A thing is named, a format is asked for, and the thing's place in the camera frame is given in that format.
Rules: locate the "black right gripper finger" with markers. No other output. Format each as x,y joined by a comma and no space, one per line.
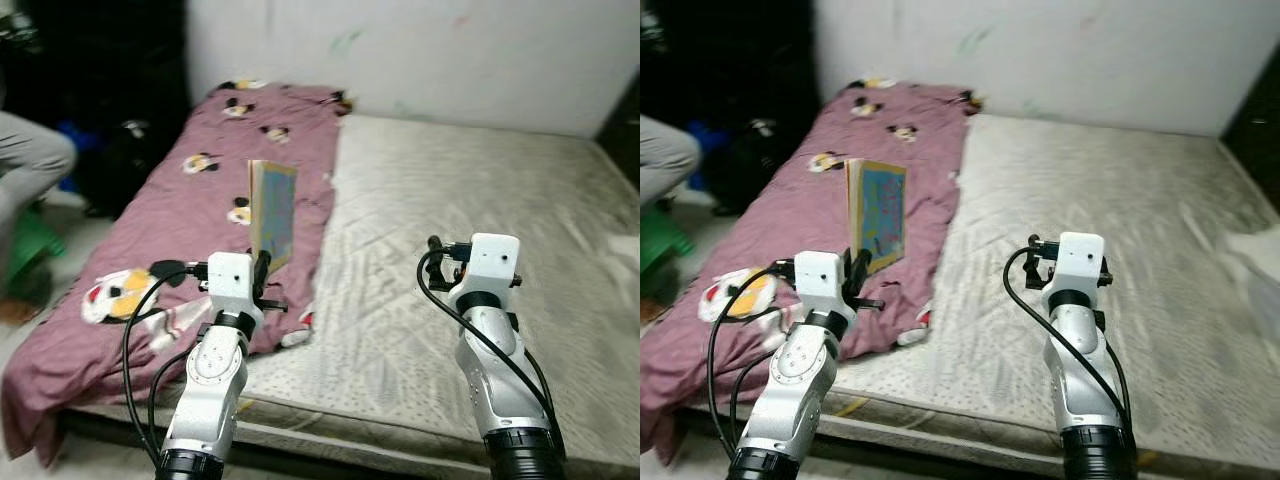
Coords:
1031,262
436,262

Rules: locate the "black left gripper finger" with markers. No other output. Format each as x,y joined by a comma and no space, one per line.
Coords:
263,275
858,275

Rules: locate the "colourful yellow-edged picture book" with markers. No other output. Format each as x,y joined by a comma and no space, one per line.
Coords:
880,210
275,210

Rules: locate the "purple cartoon print blanket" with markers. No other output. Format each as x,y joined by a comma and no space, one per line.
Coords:
800,220
180,220

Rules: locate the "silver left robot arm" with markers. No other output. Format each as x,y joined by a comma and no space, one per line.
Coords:
795,400
210,400

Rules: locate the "white quilted mattress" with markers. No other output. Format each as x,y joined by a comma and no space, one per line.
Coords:
1100,200
450,200

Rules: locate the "black bag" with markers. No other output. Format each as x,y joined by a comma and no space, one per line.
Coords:
760,165
125,170

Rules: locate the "green plastic stool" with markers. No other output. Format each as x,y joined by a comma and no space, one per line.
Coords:
660,240
30,255

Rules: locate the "black tufted headboard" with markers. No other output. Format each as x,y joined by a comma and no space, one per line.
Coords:
620,130
1255,130

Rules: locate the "white pillow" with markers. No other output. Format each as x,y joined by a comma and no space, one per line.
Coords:
1255,270

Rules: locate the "person's grey trouser leg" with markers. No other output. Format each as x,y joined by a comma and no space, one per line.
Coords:
30,160
665,155

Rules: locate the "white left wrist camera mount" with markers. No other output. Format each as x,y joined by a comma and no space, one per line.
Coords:
820,285
230,285

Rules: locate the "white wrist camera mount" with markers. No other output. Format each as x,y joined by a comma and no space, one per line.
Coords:
820,285
230,285
1078,262
490,265

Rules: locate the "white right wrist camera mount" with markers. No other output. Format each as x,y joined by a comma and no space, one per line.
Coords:
490,265
1078,262

